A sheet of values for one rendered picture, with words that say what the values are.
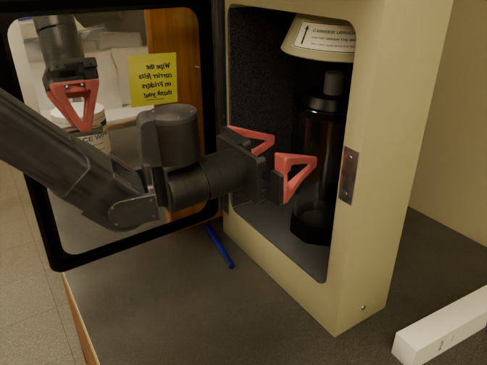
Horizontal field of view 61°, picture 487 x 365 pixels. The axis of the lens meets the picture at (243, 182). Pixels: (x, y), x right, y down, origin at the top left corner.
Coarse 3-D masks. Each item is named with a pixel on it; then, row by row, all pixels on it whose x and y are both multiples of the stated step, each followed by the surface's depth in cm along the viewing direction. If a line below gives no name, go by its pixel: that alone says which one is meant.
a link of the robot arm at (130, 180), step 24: (0, 96) 39; (0, 120) 39; (24, 120) 40; (48, 120) 43; (0, 144) 40; (24, 144) 41; (48, 144) 41; (72, 144) 43; (24, 168) 42; (48, 168) 42; (72, 168) 43; (96, 168) 44; (120, 168) 50; (72, 192) 44; (96, 192) 44; (120, 192) 46; (144, 192) 49; (96, 216) 46
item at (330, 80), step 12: (336, 72) 58; (324, 84) 59; (336, 84) 58; (312, 96) 58; (324, 96) 58; (336, 96) 58; (348, 96) 58; (312, 108) 57; (324, 108) 57; (336, 108) 56
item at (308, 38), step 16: (304, 16) 52; (320, 16) 50; (288, 32) 56; (304, 32) 52; (320, 32) 50; (336, 32) 49; (352, 32) 49; (288, 48) 54; (304, 48) 52; (320, 48) 50; (336, 48) 49; (352, 48) 49
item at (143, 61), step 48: (48, 48) 51; (96, 48) 55; (144, 48) 58; (192, 48) 62; (48, 96) 54; (96, 96) 57; (144, 96) 61; (192, 96) 66; (96, 144) 60; (48, 192) 59; (96, 240) 66
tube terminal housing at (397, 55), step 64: (256, 0) 55; (320, 0) 45; (384, 0) 38; (448, 0) 43; (384, 64) 42; (384, 128) 46; (384, 192) 51; (256, 256) 74; (384, 256) 58; (320, 320) 62
